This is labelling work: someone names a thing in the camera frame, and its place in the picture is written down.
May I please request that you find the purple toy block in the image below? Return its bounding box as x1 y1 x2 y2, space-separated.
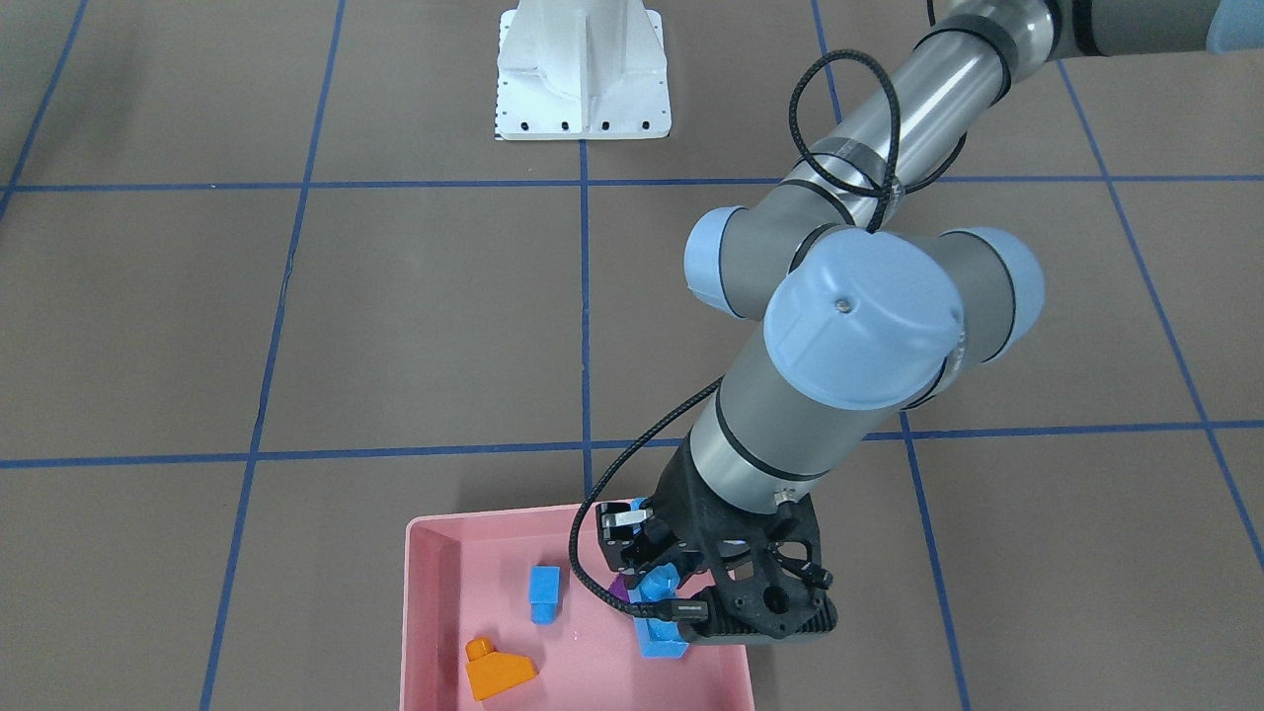
605 573 638 617

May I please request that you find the long blue toy block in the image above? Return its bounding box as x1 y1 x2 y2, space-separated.
632 493 704 660

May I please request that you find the pink plastic box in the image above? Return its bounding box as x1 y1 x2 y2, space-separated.
399 505 755 710

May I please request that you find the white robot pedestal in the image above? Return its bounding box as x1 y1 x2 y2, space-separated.
494 1 672 140

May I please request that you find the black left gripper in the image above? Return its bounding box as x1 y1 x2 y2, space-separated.
595 442 838 645

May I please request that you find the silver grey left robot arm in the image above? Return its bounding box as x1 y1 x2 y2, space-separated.
568 1 1261 645

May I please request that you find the small blue toy block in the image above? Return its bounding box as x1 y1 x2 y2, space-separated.
527 564 562 626

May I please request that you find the orange toy block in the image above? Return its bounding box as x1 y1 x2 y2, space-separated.
464 636 540 702

